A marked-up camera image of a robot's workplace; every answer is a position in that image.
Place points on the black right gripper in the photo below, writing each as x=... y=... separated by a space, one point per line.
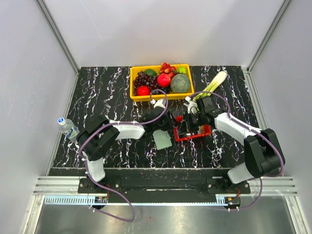
x=186 y=117

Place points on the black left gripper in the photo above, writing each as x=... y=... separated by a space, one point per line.
x=171 y=122

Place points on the red plastic card tray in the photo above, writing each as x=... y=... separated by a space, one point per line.
x=194 y=127

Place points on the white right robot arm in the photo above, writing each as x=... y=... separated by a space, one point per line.
x=262 y=152

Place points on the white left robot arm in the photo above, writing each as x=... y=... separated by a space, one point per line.
x=95 y=140

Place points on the green netted melon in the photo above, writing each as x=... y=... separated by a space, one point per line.
x=180 y=83

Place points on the green spring onion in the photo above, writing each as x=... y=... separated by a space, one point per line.
x=214 y=84

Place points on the red pomegranate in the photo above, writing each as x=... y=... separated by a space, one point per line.
x=164 y=80

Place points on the red round fruit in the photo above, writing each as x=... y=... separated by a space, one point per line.
x=143 y=90

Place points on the yellow plastic fruit bin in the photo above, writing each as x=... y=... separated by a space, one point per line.
x=171 y=96

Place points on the green apple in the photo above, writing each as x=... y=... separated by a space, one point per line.
x=182 y=70

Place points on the dark purple grape bunch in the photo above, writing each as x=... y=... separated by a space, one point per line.
x=142 y=79

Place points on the green avocado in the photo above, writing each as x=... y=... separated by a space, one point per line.
x=150 y=72

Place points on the clear plastic water bottle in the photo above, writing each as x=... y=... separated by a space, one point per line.
x=68 y=128

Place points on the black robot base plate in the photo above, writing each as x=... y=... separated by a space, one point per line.
x=153 y=184

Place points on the aluminium frame rail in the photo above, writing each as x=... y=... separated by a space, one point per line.
x=93 y=200

